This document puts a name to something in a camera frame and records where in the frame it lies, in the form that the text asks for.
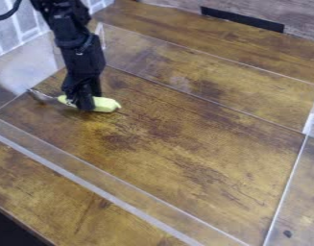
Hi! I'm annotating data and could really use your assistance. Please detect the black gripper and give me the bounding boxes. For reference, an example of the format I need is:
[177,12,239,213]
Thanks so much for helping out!
[51,6,107,111]

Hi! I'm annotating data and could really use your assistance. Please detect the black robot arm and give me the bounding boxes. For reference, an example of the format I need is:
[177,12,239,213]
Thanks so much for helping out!
[31,0,107,111]

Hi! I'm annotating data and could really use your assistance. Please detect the black strip on table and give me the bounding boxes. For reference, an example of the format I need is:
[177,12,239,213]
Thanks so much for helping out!
[201,6,285,33]

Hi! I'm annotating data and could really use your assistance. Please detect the clear acrylic corner bracket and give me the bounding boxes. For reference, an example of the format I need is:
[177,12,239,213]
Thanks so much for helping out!
[95,22,107,50]

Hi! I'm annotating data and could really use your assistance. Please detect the black cable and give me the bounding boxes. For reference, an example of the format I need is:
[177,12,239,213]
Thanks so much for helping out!
[0,0,23,22]

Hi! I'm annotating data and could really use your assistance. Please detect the clear acrylic enclosure wall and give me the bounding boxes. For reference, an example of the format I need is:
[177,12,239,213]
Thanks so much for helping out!
[0,22,314,246]

